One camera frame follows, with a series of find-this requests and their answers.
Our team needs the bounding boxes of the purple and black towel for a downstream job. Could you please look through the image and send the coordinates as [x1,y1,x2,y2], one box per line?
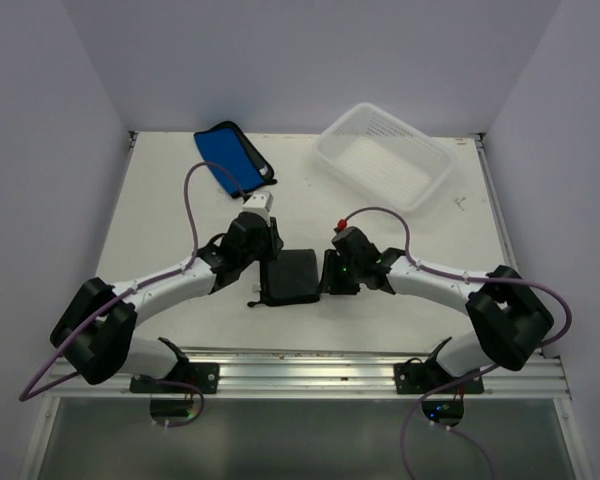
[247,249,320,308]

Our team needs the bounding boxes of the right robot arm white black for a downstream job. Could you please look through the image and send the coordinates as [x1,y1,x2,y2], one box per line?
[323,226,554,393]

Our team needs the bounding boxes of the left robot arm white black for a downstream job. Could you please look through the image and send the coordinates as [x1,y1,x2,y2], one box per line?
[50,212,283,393]

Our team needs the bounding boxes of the blue and black towel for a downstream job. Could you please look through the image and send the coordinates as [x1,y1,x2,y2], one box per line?
[193,121,277,199]

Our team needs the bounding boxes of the white plastic mesh basket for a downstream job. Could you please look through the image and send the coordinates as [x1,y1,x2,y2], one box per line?
[313,103,458,214]

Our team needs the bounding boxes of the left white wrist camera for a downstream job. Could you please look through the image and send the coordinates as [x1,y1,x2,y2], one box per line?
[242,191,274,224]

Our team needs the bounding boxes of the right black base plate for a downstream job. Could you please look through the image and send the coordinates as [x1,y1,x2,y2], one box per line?
[393,358,485,394]

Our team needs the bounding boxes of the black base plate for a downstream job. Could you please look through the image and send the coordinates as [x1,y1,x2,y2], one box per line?
[129,362,220,394]
[393,358,485,394]

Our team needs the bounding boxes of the aluminium mounting rail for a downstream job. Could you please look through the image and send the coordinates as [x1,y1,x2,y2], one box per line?
[43,349,566,401]

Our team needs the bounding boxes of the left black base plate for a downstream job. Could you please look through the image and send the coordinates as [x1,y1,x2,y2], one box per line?
[129,362,220,394]

